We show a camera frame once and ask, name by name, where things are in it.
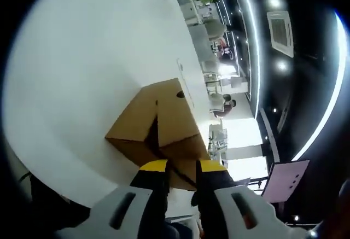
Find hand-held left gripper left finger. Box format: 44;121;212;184
56;159;170;239

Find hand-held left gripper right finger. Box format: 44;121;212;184
191;160;315;239

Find brown cardboard shoe box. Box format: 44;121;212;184
104;77;213;192

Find white ceiling air vent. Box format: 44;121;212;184
267;9;295;59

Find pink wall banner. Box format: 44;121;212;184
261;159;311;204

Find white desk cable cover plate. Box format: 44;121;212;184
176;57;196;108

